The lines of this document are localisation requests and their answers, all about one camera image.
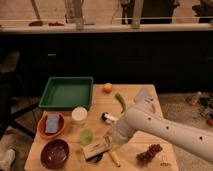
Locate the brown grape bunch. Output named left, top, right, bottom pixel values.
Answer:
left=136, top=144, right=162, bottom=164

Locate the green plastic cup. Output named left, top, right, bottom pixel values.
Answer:
left=80, top=129, right=93, bottom=145

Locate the grey triangular cloth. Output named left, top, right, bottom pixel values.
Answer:
left=134, top=88, right=153, bottom=103

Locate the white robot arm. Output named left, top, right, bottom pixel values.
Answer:
left=105, top=102, right=213, bottom=163

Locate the green chili pepper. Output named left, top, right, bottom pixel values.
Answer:
left=115, top=93, right=126, bottom=113

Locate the orange plate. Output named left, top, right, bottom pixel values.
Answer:
left=37, top=112, right=65, bottom=140

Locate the blue sponge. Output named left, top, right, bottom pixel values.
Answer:
left=45, top=114, right=60, bottom=134

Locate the green plastic tray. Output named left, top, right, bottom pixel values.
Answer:
left=39, top=77, right=93, bottom=110

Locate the black backed board eraser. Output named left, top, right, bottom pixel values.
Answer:
left=83, top=139, right=109, bottom=161

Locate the small metal cup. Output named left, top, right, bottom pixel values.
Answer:
left=87, top=154, right=103, bottom=164

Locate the dark red bowl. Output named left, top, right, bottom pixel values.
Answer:
left=40, top=139, right=69, bottom=169

